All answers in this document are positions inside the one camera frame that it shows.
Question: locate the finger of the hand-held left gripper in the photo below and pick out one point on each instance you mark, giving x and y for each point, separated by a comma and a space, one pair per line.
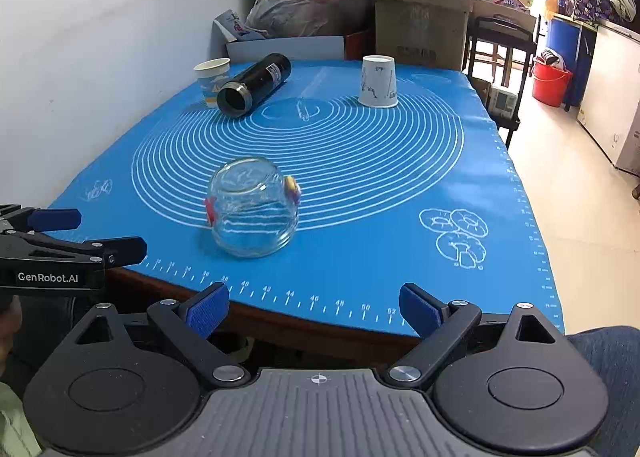
120, 248
56, 220

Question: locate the blue printed paper cup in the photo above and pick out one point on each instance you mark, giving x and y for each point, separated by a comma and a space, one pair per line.
210, 82

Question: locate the plain cardboard box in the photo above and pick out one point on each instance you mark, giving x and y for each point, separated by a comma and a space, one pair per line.
420, 34

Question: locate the black thermos cup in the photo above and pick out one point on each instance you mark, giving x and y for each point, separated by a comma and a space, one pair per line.
257, 82

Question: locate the open white box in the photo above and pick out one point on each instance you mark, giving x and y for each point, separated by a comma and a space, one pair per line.
280, 47

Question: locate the light green clothing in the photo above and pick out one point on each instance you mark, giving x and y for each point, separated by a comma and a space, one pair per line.
15, 422

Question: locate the person's blue jeans leg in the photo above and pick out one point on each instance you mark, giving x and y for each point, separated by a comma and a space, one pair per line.
615, 377

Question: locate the dark red box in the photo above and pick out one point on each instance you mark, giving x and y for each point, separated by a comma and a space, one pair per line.
360, 44

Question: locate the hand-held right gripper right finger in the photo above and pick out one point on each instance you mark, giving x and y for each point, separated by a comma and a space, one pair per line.
419, 308

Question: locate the clear glass cup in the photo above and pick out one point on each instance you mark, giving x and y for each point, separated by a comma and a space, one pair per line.
252, 217

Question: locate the blue plastic barrel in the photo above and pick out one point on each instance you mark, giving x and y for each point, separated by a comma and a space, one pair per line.
562, 39

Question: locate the red bucket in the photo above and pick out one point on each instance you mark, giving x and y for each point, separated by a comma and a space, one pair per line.
550, 87

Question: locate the white chest freezer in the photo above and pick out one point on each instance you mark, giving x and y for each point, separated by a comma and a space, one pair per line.
612, 87

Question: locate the white paper cup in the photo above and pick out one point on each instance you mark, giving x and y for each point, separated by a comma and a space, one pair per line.
377, 84

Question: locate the brown wooden table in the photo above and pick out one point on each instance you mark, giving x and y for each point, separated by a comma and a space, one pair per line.
300, 332

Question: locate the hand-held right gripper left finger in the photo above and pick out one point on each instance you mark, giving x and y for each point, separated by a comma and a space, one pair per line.
210, 311

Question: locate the blue silicone baking mat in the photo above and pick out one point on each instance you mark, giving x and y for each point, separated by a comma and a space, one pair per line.
380, 172

